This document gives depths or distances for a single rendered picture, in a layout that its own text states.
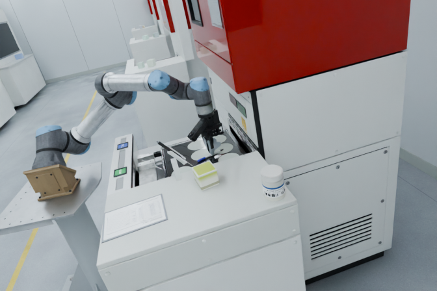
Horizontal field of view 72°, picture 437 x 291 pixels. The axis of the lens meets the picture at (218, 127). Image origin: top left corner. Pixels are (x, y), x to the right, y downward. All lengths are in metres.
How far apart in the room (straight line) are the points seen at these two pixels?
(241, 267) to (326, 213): 0.67
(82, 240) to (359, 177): 1.45
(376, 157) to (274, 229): 0.76
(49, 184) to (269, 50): 1.20
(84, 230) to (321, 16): 1.52
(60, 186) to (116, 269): 0.77
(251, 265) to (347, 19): 0.95
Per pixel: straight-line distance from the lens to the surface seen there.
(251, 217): 0.97
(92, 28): 9.26
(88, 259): 1.93
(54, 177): 1.66
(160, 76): 1.20
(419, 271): 2.14
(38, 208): 1.70
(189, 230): 0.96
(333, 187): 1.56
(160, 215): 1.04
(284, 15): 1.16
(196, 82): 1.25
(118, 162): 1.48
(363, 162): 1.58
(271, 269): 1.16
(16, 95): 7.63
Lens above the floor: 1.61
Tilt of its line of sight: 25 degrees down
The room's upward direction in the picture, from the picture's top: 12 degrees counter-clockwise
